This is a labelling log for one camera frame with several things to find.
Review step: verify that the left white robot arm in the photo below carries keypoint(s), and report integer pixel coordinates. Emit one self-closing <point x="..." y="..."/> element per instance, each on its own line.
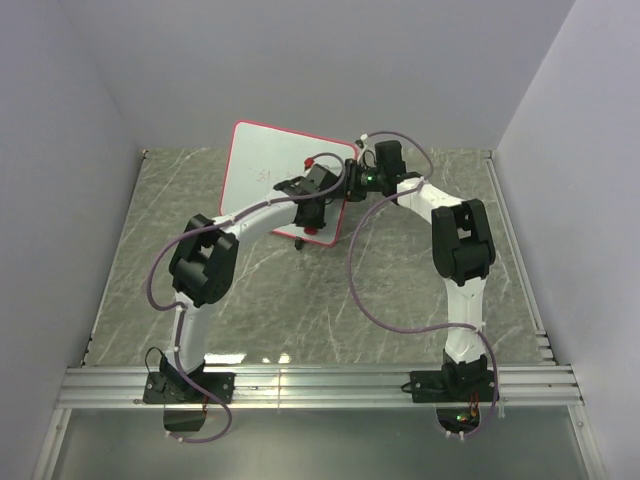
<point x="203" y="264"/>

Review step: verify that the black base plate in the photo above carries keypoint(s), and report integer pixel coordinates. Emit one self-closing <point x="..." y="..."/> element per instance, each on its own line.
<point x="162" y="390"/>
<point x="446" y="386"/>

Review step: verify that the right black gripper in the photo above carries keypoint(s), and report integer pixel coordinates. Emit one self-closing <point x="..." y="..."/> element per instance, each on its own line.
<point x="351" y="171"/>

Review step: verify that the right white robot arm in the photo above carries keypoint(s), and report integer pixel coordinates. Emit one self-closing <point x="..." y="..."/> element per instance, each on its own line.
<point x="463" y="251"/>

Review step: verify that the red-framed whiteboard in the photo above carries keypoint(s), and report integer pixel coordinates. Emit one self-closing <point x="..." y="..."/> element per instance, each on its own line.
<point x="262" y="156"/>

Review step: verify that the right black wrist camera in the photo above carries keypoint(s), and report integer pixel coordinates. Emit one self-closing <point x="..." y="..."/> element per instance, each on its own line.
<point x="389" y="159"/>

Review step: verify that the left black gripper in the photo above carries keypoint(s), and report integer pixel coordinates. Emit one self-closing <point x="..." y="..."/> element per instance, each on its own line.
<point x="317" y="222"/>

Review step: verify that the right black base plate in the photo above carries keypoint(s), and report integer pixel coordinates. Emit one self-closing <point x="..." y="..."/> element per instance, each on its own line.
<point x="446" y="386"/>

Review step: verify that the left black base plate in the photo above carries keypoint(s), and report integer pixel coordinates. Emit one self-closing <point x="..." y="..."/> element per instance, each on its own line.
<point x="162" y="390"/>

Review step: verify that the aluminium rail frame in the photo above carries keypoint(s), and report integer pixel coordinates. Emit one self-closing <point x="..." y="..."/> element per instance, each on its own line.
<point x="318" y="387"/>

